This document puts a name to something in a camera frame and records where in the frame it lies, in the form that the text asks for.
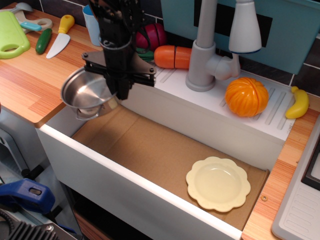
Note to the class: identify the cardboard sheet in sink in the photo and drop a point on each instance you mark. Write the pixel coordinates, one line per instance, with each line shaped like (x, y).
(151, 150)

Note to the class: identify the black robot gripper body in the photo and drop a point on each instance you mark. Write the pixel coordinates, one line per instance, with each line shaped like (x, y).
(120, 61)

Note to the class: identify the green felt carrot leaves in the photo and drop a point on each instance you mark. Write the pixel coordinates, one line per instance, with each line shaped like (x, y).
(145, 54)

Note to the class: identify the yellow toy banana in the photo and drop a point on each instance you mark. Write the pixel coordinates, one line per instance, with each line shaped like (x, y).
(301, 104)

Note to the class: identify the white toy stove top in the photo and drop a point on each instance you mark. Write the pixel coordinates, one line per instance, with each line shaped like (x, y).
(298, 217)

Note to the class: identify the stainless steel pot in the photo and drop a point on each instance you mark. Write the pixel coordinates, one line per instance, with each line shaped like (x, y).
(88, 95)

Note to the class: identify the white toy sink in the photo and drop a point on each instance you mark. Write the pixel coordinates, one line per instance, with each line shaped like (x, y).
(201, 116)

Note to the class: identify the green toy cucumber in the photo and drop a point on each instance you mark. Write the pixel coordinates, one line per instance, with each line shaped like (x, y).
(43, 41)

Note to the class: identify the black finned heat sink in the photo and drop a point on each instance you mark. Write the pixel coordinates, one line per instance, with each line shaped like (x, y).
(20, 230)

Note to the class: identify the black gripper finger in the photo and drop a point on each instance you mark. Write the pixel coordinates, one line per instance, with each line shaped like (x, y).
(124, 85)
(112, 83)

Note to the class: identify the purple toy onion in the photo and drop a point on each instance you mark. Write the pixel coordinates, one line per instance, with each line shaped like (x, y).
(151, 37)

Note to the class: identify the yellow handled toy knife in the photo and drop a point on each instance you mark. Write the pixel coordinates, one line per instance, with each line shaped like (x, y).
(62, 39)

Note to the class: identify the green cutting board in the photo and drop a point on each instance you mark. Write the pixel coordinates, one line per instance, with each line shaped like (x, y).
(13, 40)

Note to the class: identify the orange toy pumpkin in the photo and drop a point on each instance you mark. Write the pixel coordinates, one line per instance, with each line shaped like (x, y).
(246, 97)

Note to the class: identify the grey toy faucet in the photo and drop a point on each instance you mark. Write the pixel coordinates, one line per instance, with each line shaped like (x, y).
(205, 66)

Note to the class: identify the orange toy carrot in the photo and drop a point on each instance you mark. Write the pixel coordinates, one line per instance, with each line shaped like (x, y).
(172, 57)

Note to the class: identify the grey toy spoon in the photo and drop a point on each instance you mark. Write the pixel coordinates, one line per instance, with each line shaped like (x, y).
(22, 6)

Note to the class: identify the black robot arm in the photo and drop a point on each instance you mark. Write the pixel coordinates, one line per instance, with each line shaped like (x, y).
(118, 20)

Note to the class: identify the light blue plastic cup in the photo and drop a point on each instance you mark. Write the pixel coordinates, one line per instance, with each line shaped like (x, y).
(91, 25)

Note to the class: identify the blue clamp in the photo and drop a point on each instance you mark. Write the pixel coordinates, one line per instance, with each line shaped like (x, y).
(27, 194)

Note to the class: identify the white faucet spray head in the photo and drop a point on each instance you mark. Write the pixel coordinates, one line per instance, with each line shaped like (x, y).
(245, 35)

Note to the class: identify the cream scalloped plate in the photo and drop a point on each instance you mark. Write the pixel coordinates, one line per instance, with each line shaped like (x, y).
(218, 184)

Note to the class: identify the beige blue toy utensil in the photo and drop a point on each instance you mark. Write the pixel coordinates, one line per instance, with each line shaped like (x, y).
(28, 25)

